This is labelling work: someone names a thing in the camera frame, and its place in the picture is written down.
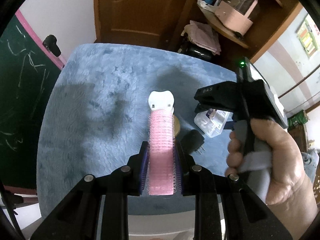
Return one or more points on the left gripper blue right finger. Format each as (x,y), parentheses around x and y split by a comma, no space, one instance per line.
(178,167)

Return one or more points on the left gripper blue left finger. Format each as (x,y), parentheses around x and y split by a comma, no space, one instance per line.
(144,162)

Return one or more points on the pink hair roller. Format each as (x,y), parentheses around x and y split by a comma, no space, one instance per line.
(161,154)

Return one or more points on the person's right hand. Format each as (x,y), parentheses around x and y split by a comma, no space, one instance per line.
(290,191)

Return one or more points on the black plug adapter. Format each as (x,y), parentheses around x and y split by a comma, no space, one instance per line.
(192,141)

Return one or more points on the gold round tin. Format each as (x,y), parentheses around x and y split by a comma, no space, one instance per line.
(176,125)

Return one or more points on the clear labelled plastic box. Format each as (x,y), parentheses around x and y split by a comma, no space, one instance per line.
(213,121)

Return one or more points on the blue fuzzy table mat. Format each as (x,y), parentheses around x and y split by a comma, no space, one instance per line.
(98,114)

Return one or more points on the folded pink towel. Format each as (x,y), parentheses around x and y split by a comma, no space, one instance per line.
(203,36)

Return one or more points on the pink storage basket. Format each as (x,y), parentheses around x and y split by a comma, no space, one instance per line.
(235,14)

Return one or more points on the brown wooden door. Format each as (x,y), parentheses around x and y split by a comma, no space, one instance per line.
(150,23)

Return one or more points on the black clamp knob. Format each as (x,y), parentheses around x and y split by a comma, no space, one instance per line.
(50,43)

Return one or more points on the wall poster chart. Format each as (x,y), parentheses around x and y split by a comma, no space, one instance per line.
(308,35)

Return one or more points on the green chalkboard pink frame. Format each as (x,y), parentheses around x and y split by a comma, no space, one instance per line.
(28,77)

